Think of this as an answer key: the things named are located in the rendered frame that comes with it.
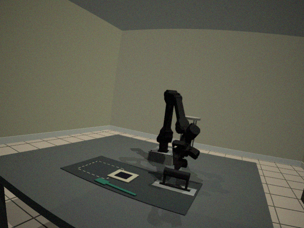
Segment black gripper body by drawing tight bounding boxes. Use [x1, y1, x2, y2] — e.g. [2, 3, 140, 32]
[172, 140, 189, 168]

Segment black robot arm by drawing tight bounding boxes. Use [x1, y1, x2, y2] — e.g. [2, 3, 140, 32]
[157, 90, 200, 159]

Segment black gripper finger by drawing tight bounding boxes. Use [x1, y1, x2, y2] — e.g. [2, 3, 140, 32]
[174, 161, 186, 170]
[172, 148, 185, 165]

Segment dark grey flat mat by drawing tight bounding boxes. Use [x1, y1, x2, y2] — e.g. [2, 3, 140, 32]
[61, 156, 202, 216]

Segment beige square tile with black centre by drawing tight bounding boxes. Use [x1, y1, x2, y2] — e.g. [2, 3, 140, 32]
[107, 170, 139, 183]

